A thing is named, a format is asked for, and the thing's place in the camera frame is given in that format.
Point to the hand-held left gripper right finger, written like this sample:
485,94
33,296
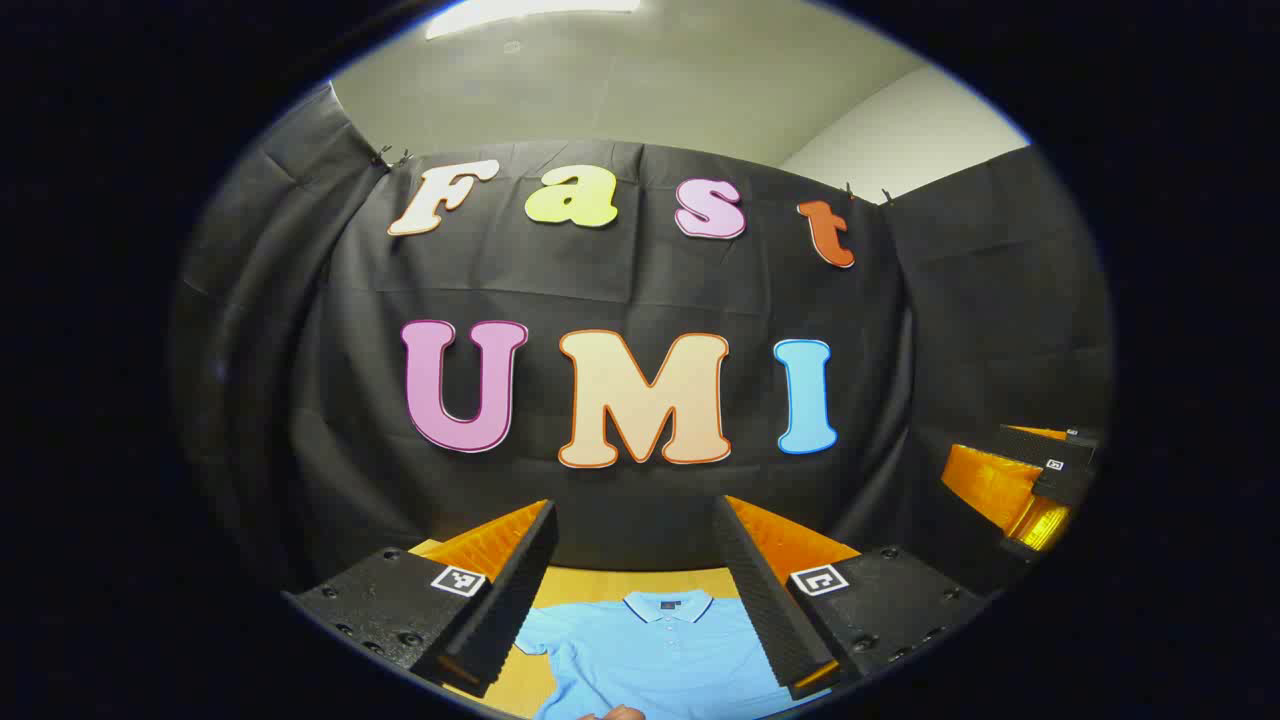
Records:
755,590

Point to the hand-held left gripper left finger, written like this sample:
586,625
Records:
520,590

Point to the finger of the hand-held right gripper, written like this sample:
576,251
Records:
1050,438
990,485

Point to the light blue T-shirt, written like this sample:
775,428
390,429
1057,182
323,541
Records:
660,660

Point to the black backdrop cloth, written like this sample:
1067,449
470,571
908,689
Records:
620,280

